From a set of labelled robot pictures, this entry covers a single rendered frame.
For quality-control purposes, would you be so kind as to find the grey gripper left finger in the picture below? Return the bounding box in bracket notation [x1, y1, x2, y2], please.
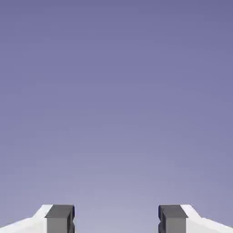
[0, 204, 76, 233]

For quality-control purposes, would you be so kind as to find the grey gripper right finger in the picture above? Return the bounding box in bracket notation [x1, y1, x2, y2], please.
[157, 204, 233, 233]

